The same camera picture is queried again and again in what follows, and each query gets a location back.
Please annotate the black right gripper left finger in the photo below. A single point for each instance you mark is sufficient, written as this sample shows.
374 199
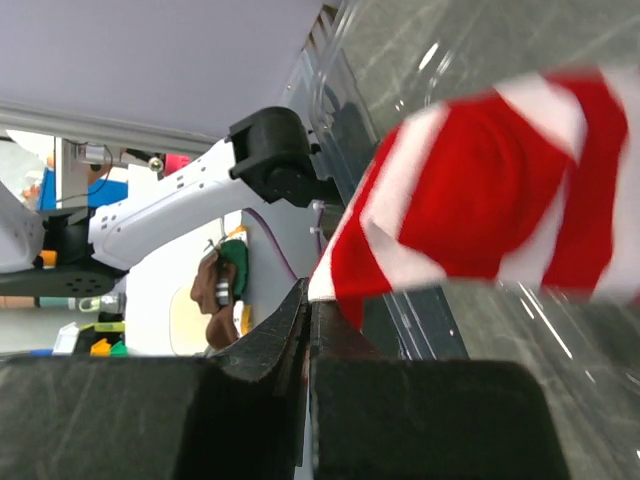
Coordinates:
232 415

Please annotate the clear plastic bin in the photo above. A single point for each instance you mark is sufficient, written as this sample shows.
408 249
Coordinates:
385 59

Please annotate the brown green plush toy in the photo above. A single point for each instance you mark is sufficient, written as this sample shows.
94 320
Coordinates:
218 288

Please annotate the red white striped sock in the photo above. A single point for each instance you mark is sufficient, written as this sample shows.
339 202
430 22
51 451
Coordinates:
533 182

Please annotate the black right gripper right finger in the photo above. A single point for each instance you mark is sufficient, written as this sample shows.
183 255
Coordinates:
433 414

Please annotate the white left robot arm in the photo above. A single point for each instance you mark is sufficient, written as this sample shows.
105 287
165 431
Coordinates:
76 252

